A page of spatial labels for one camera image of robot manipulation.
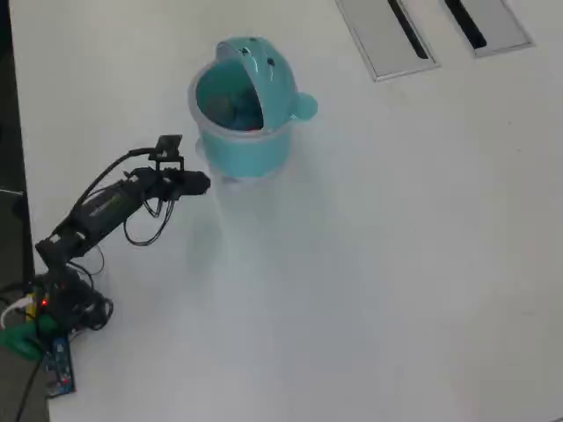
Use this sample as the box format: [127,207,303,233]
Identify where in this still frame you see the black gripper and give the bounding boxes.
[149,169,211,201]

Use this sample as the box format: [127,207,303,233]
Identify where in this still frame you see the teal lidded bin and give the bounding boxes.
[188,36,318,188]

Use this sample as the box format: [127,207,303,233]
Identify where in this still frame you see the blue circuit board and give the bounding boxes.
[43,336,77,399]

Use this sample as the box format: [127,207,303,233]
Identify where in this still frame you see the green table clamp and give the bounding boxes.
[0,316,58,364]

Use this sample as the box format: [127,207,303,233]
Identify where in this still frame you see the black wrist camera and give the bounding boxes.
[148,135,184,172]

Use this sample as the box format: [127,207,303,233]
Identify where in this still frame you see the thin black servo wires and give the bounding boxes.
[123,195,176,247]

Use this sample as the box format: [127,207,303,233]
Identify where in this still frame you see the black camera cable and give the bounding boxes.
[72,148,155,212]

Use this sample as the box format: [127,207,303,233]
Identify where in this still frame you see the white base cable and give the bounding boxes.
[0,296,35,331]

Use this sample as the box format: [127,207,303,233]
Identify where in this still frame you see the grey desk cable grommet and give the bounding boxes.
[334,0,441,84]
[439,0,533,58]

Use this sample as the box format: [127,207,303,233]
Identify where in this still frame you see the black power cable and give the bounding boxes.
[17,360,45,422]

